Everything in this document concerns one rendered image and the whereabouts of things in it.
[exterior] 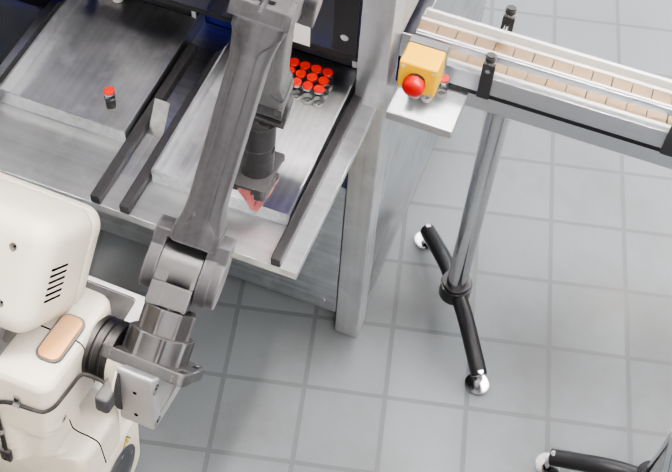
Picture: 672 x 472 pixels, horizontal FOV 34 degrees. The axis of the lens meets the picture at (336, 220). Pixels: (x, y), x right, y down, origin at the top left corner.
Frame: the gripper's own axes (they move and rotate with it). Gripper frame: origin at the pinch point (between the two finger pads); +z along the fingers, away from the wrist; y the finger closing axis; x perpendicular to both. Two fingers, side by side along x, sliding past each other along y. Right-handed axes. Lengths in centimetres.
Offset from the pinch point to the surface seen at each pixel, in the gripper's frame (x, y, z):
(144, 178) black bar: 20.7, -0.2, 1.3
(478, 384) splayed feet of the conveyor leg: -45, 44, 84
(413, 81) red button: -18.8, 26.7, -14.4
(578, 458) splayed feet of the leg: -72, 29, 79
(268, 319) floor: 11, 44, 85
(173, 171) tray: 17.4, 4.5, 2.4
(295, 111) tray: 2.1, 25.5, -1.0
